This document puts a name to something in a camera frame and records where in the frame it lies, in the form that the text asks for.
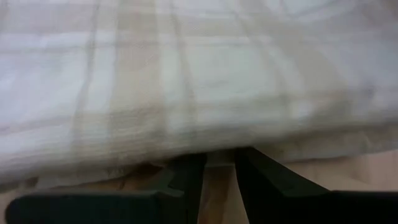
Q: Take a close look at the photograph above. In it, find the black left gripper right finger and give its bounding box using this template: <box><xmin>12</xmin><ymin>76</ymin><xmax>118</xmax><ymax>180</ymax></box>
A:
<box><xmin>234</xmin><ymin>146</ymin><xmax>398</xmax><ymax>224</ymax></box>

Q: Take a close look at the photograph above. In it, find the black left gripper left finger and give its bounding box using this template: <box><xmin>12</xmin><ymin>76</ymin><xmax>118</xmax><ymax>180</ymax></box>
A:
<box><xmin>4</xmin><ymin>152</ymin><xmax>208</xmax><ymax>224</ymax></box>

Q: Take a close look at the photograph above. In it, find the white checked towel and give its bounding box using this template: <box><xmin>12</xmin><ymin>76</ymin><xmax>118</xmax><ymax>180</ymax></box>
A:
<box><xmin>0</xmin><ymin>0</ymin><xmax>398</xmax><ymax>192</ymax></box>

